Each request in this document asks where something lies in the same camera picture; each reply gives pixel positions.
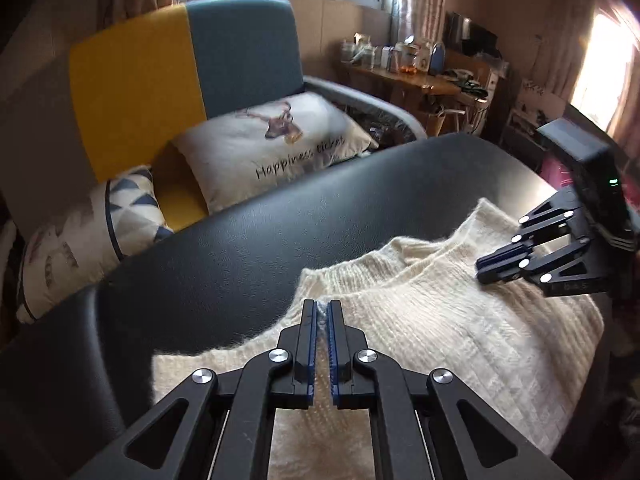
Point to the wooden desk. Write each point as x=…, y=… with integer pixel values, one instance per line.
x=400, y=80

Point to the cream knit sweater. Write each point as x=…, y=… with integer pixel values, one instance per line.
x=450, y=320

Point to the triangle pattern pillow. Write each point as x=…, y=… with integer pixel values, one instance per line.
x=100, y=225

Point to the white deer print pillow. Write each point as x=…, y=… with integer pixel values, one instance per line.
x=260, y=145

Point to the metal folding chair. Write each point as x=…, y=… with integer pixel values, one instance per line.
x=450, y=117

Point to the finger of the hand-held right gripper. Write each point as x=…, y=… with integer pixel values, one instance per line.
x=542, y=230
x=560, y=265

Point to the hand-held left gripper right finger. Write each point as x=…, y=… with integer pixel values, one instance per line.
x=333, y=360

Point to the side window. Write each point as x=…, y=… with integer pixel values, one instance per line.
x=602, y=70

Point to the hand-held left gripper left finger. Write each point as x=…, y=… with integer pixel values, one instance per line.
x=312, y=355

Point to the yellow and blue sofa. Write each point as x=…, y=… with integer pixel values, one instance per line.
x=150, y=80

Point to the glass jar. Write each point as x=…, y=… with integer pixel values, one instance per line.
x=369, y=56
x=348, y=52

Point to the low white shelf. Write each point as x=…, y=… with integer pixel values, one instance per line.
x=525, y=130

